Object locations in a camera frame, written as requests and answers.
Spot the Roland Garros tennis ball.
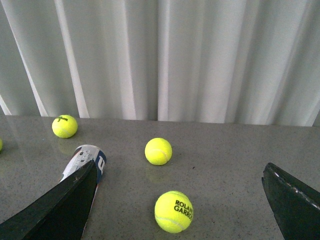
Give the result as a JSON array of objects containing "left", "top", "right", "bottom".
[{"left": 154, "top": 190, "right": 194, "bottom": 234}]

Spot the plain yellow tennis ball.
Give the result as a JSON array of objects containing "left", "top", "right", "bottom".
[{"left": 144, "top": 137, "right": 173, "bottom": 166}]

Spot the white pleated curtain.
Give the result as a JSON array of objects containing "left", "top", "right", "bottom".
[{"left": 0, "top": 0, "right": 320, "bottom": 126}]

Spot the Wilson 3 tennis ball far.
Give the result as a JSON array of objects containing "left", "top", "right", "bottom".
[{"left": 51, "top": 115, "right": 78, "bottom": 139}]

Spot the crushed Wilson tennis ball can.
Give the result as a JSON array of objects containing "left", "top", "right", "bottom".
[{"left": 59, "top": 144, "right": 107, "bottom": 240}]

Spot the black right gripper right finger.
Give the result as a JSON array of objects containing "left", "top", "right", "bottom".
[{"left": 261, "top": 162, "right": 320, "bottom": 240}]

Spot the Head Team tennis ball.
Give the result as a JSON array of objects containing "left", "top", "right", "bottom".
[{"left": 0, "top": 138, "right": 3, "bottom": 151}]

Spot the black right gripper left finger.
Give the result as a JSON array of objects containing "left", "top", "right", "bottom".
[{"left": 0, "top": 161, "right": 98, "bottom": 240}]

